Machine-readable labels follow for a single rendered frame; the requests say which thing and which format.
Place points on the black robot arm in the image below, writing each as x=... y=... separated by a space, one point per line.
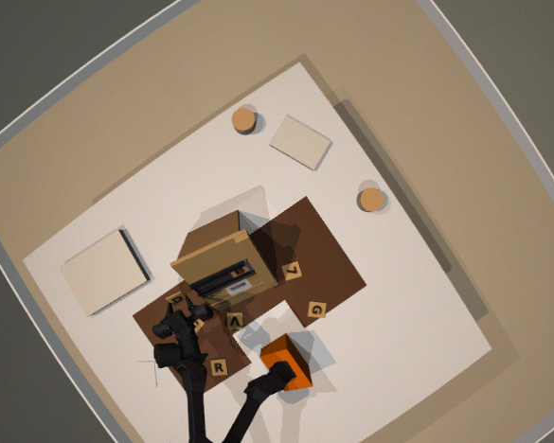
x=188 y=354

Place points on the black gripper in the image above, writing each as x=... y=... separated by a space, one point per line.
x=202 y=312

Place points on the grey cylindrical container with tan lid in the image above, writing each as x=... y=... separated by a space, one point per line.
x=370 y=199
x=243 y=121

